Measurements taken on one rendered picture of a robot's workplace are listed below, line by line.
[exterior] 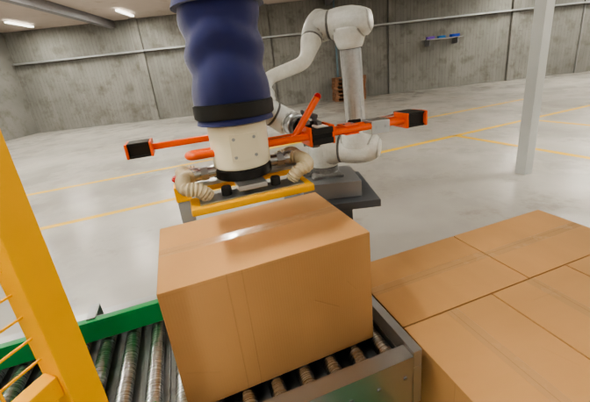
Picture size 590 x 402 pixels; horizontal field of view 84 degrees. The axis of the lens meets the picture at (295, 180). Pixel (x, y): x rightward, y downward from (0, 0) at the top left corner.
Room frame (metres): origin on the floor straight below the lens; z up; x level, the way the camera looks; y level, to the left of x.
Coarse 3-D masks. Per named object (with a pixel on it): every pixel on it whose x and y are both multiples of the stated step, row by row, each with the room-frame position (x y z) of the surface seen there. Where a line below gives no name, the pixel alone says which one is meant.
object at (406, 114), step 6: (396, 114) 1.14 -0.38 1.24; (402, 114) 1.11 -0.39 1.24; (408, 114) 1.09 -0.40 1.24; (414, 114) 1.11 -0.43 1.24; (420, 114) 1.11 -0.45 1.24; (426, 114) 1.11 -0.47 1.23; (408, 120) 1.09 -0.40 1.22; (414, 120) 1.11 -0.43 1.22; (420, 120) 1.11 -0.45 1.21; (426, 120) 1.11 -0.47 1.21; (402, 126) 1.11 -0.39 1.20; (408, 126) 1.09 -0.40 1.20
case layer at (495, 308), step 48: (480, 240) 1.38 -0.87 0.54; (528, 240) 1.34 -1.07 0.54; (576, 240) 1.29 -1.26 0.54; (384, 288) 1.11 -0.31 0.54; (432, 288) 1.08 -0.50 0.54; (480, 288) 1.05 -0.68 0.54; (528, 288) 1.02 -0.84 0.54; (576, 288) 0.99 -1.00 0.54; (432, 336) 0.84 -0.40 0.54; (480, 336) 0.82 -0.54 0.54; (528, 336) 0.80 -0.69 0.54; (576, 336) 0.78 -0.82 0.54; (432, 384) 0.76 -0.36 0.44; (480, 384) 0.66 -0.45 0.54; (528, 384) 0.65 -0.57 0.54; (576, 384) 0.63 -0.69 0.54
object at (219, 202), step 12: (276, 180) 0.87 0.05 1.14; (288, 180) 0.91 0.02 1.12; (300, 180) 0.90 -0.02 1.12; (228, 192) 0.83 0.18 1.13; (240, 192) 0.85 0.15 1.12; (252, 192) 0.84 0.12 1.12; (264, 192) 0.84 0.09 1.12; (276, 192) 0.84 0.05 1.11; (288, 192) 0.84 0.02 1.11; (300, 192) 0.86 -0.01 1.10; (192, 204) 0.81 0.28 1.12; (204, 204) 0.79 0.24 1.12; (216, 204) 0.79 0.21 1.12; (228, 204) 0.79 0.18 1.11; (240, 204) 0.80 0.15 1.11
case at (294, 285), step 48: (192, 240) 0.93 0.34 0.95; (240, 240) 0.89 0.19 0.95; (288, 240) 0.86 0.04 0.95; (336, 240) 0.83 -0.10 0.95; (192, 288) 0.70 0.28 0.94; (240, 288) 0.73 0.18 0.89; (288, 288) 0.77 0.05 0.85; (336, 288) 0.82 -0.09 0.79; (192, 336) 0.69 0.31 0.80; (240, 336) 0.72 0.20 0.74; (288, 336) 0.77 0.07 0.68; (336, 336) 0.82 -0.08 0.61; (192, 384) 0.68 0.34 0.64; (240, 384) 0.72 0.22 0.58
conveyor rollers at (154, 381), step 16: (112, 336) 1.01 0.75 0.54; (128, 336) 0.99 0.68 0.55; (160, 336) 0.98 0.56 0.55; (112, 352) 0.95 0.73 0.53; (128, 352) 0.91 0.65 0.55; (160, 352) 0.90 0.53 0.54; (352, 352) 0.81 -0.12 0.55; (32, 368) 0.92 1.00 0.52; (96, 368) 0.86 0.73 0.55; (128, 368) 0.85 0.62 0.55; (160, 368) 0.84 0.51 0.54; (176, 368) 0.83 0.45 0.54; (304, 368) 0.77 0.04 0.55; (336, 368) 0.76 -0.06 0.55; (16, 384) 0.83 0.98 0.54; (128, 384) 0.79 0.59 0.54; (160, 384) 0.78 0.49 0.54; (176, 384) 0.77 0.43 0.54; (272, 384) 0.73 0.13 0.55; (0, 400) 0.78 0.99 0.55; (128, 400) 0.74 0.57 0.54; (160, 400) 0.73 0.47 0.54; (176, 400) 0.72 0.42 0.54; (224, 400) 0.70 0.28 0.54; (240, 400) 0.70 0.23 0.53; (256, 400) 0.69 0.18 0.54
